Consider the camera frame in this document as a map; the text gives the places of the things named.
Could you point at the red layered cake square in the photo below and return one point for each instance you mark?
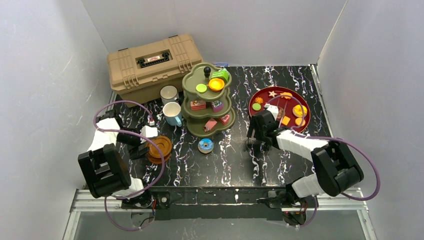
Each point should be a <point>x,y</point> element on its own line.
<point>198,105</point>

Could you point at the pink sprinkled cake slice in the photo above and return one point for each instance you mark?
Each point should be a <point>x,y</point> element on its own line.
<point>225,119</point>

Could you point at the red round lacquer tray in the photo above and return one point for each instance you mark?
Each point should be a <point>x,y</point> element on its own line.
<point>285,106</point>

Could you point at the white cup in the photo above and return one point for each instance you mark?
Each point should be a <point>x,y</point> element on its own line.
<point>169,94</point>

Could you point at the yellow glazed donut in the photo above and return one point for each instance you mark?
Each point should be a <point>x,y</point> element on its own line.
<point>300,111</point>

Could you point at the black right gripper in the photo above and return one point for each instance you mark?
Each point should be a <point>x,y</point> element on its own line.
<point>257,136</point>

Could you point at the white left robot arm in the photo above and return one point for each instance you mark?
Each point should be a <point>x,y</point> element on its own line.
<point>104,170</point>

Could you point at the pink swirl roll cake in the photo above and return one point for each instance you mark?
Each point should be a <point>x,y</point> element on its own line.
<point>209,125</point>

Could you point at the brown wooden coasters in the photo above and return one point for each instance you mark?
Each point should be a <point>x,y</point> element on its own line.
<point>164,145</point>

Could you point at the orange flower cookie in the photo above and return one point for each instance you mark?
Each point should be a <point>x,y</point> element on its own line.
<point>258,100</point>

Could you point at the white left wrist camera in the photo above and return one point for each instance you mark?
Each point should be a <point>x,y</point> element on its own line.
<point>149,131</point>

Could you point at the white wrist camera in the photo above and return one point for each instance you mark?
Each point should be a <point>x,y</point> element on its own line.
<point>273,109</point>
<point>149,131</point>

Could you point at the green macaron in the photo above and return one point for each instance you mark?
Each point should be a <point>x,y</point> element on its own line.
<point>256,107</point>
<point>201,88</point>

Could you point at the green three-tier serving stand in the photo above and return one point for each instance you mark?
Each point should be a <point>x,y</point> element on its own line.
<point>207,106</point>

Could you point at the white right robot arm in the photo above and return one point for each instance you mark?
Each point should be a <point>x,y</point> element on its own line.
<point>336,169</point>

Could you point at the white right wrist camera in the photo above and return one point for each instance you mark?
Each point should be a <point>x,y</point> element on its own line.
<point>273,109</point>

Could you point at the purple frosted cake slice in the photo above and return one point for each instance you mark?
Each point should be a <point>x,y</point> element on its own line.
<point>217,106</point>

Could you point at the round yellow biscuit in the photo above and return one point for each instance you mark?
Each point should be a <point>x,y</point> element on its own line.
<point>300,122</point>

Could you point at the green cube sweet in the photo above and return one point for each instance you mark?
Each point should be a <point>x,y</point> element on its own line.
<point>221,74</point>

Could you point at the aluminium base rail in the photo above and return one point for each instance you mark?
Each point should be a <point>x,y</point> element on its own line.
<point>84,202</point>

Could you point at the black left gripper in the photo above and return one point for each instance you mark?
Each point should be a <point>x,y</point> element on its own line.
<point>141,150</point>

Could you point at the blue frosted donut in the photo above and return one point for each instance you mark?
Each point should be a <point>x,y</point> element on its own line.
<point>205,146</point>

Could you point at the tan plastic toolbox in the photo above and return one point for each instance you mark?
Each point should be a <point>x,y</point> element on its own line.
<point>137,74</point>

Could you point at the blue mug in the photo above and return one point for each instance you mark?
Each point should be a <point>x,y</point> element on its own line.
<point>172,112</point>

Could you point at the star shaped cookie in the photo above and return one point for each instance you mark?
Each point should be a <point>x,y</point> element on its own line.
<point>272,94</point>

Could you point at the fish shaped yellow cookie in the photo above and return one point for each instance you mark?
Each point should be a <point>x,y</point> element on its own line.
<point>286,95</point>

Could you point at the square yellow cracker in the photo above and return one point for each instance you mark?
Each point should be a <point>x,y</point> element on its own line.
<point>285,121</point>

